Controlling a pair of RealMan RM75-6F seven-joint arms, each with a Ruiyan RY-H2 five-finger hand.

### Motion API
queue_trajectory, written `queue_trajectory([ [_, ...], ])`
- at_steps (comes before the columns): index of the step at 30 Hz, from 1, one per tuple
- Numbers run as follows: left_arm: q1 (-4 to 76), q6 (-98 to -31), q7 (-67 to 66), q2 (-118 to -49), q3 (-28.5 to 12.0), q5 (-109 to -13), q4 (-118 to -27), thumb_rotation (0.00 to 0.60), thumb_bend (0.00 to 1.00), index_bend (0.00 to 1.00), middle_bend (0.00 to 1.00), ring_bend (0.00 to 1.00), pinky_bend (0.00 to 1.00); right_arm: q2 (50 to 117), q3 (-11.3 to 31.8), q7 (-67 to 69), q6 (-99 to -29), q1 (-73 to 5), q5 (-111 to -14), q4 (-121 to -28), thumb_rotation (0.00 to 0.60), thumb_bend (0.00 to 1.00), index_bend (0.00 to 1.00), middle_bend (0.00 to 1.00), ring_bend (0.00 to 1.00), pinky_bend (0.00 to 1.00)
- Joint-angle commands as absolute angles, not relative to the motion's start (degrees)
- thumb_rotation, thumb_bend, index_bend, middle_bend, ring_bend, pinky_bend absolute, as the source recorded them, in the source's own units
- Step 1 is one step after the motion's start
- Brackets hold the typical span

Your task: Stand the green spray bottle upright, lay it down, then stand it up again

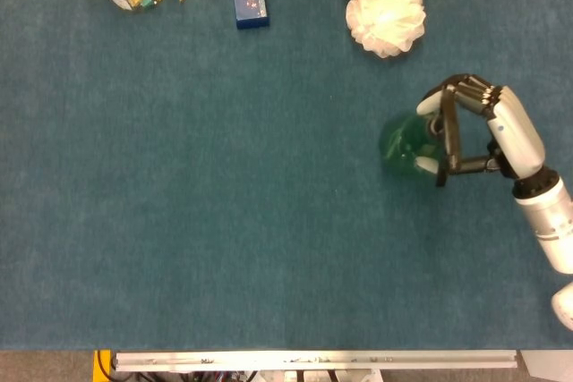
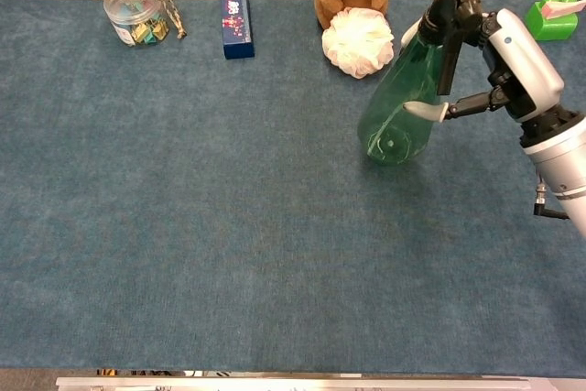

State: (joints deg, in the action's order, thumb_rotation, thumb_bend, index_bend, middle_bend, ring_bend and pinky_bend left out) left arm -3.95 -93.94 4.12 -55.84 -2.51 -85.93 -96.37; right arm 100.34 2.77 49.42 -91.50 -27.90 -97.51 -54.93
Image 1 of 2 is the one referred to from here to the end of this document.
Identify white mesh bath pouf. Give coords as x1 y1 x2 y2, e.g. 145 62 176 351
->
345 0 427 59

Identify aluminium profile rail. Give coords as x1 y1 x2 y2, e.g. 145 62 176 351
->
111 349 523 373

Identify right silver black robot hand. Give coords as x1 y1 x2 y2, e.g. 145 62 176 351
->
415 72 547 180

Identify green spray bottle black trigger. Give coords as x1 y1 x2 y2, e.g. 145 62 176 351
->
379 84 463 189

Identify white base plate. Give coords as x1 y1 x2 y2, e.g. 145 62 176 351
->
521 349 573 378

